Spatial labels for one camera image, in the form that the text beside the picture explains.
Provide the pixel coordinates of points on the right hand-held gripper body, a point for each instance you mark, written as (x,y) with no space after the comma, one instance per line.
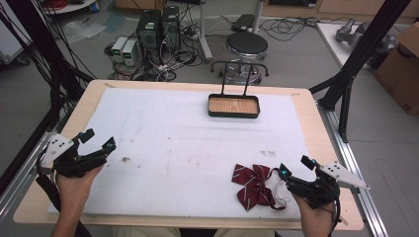
(316,192)

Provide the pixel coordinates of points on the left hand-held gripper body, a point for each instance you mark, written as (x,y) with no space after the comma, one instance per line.
(59,146)

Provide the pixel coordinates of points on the dark red striped bow tie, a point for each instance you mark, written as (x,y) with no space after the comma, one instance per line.
(255,186)

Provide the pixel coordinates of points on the person's right hand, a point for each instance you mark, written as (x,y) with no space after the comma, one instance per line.
(316,217)

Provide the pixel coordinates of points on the person's left hand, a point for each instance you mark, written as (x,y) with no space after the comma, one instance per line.
(74,191)

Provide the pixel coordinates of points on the white foam mat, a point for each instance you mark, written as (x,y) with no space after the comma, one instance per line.
(184,154)

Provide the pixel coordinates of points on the black stand with wooden tray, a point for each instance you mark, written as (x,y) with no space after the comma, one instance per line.
(234,106)

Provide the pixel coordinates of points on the white power supply unit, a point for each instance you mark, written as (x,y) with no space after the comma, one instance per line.
(129,52)
(118,47)

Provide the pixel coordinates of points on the clear plastic sheet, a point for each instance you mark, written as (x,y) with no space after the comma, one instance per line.
(82,31)

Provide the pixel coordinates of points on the white equipment case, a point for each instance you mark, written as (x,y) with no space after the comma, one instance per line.
(11,39)

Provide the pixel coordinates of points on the black computer tower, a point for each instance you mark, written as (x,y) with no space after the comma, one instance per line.
(171,26)
(149,34)

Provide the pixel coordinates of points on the white platform board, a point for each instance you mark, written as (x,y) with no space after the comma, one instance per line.
(332,42)

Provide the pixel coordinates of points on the brown cardboard box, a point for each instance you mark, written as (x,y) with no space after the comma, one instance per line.
(400,72)

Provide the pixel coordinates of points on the white round table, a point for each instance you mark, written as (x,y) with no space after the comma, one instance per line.
(69,5)

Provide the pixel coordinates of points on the black round stool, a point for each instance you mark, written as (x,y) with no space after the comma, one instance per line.
(247,44)

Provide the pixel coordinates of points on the grey robot device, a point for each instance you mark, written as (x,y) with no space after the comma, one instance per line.
(359,34)

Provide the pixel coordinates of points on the white metal desk leg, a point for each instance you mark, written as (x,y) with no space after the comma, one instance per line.
(205,33)
(258,15)

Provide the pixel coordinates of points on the aluminium rail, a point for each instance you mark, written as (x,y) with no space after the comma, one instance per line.
(354,158)
(19,184)

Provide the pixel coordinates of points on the black metal frame stand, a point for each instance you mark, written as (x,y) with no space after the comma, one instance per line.
(359,56)
(42,49)

